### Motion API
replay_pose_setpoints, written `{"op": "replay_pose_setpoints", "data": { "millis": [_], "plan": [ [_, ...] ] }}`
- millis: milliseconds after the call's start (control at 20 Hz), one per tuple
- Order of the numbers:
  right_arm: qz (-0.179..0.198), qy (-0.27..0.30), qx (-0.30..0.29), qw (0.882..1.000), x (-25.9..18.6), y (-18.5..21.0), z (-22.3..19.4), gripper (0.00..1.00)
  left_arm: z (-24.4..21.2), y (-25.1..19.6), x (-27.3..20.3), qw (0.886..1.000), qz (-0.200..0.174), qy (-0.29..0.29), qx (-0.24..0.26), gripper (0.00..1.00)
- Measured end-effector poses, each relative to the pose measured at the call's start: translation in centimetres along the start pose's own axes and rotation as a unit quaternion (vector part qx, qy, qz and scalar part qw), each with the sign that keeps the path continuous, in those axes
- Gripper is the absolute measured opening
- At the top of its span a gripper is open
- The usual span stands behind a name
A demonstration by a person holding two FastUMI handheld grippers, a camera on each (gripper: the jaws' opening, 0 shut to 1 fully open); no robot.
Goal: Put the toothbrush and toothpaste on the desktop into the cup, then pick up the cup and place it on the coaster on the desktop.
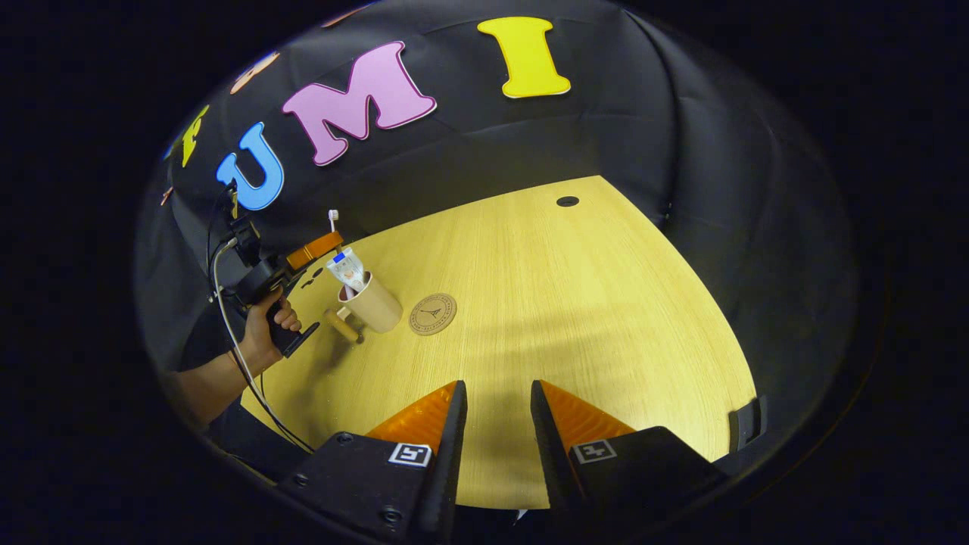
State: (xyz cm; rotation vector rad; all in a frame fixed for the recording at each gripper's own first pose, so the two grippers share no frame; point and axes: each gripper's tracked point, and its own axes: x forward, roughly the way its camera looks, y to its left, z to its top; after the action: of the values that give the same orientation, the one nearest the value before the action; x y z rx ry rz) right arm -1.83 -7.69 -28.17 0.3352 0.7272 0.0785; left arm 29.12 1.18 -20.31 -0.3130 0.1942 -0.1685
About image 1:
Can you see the white toothbrush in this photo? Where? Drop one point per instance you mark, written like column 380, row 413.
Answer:
column 333, row 217

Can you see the white toothpaste tube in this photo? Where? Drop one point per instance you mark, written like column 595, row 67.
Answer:
column 348, row 269

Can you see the wooden desktop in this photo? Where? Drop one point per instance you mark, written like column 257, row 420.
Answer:
column 568, row 325

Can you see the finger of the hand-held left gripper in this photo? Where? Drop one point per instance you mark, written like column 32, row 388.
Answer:
column 314, row 251

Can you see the black backdrop cloth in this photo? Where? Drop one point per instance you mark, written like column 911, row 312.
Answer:
column 492, row 144

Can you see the round brown coaster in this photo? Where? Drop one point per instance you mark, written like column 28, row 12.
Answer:
column 433, row 314

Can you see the black desk grommet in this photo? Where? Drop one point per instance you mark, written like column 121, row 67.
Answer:
column 567, row 201

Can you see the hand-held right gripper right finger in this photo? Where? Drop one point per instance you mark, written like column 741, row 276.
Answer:
column 553, row 454

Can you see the copper clip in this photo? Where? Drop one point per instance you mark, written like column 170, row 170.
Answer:
column 166, row 195

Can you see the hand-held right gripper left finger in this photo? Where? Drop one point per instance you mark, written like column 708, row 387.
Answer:
column 447, row 469

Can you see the black flat panel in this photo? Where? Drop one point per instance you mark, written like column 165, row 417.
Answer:
column 748, row 424

